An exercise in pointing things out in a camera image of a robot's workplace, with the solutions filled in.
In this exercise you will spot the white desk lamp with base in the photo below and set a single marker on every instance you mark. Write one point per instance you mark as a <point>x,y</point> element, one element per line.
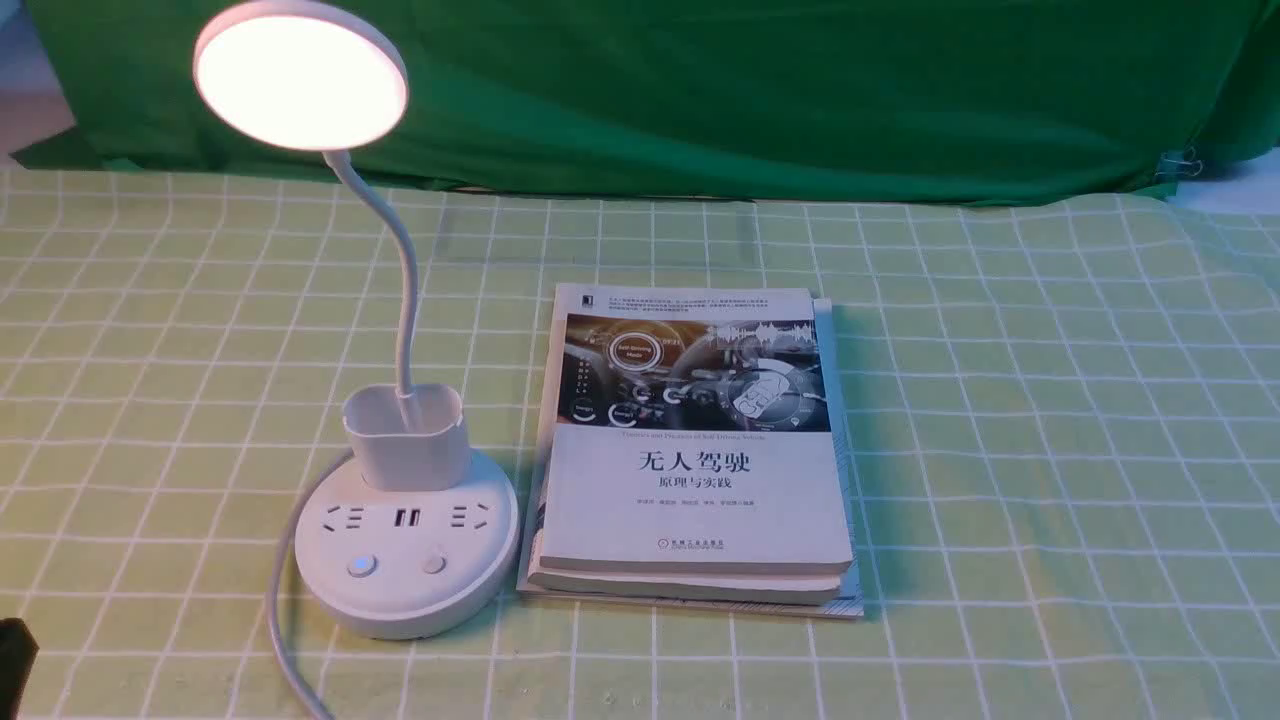
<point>416,530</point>

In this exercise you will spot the grey self-driving textbook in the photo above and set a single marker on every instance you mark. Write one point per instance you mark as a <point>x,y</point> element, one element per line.
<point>690,500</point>

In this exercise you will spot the thin book under textbook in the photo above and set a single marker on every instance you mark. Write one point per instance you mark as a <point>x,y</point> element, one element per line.
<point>845,480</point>

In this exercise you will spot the green backdrop cloth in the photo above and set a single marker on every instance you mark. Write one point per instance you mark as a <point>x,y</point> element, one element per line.
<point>963,102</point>

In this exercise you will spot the green checked tablecloth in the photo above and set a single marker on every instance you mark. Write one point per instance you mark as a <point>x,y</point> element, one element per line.
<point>1063,426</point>

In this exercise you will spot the metal binder clip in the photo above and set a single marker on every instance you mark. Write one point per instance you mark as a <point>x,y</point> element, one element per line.
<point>1179,164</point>

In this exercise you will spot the black object at left edge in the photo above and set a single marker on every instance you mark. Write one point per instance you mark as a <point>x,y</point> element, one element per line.
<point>19,650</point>

